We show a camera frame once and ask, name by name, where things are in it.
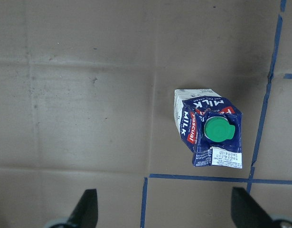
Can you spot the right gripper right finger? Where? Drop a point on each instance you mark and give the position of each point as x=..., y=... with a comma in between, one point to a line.
x=246, y=212

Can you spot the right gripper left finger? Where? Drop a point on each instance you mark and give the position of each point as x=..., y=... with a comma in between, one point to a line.
x=85, y=214

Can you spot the blue white milk carton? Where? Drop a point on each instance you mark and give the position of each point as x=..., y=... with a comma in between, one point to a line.
x=210, y=126

